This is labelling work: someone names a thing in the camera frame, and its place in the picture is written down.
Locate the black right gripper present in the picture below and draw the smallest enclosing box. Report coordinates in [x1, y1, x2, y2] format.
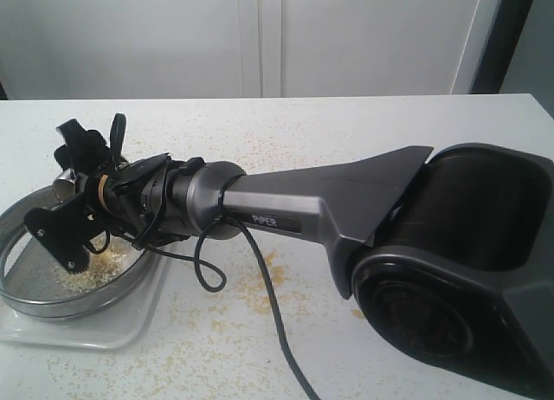
[23, 119, 171, 273]

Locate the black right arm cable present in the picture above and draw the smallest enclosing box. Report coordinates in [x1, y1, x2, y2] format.
[103, 112, 324, 400]

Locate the round steel mesh sieve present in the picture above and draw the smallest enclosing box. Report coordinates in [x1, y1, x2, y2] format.
[1, 187, 160, 319]

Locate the stainless steel cup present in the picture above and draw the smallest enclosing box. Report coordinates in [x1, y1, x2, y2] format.
[52, 168, 79, 202]

